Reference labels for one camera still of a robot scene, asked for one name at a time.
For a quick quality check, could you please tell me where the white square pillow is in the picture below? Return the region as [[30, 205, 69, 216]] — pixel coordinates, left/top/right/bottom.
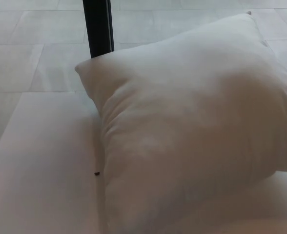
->
[[74, 11, 287, 234]]

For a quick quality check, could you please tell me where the black metal post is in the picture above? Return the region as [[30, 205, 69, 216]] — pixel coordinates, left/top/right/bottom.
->
[[82, 0, 116, 59]]

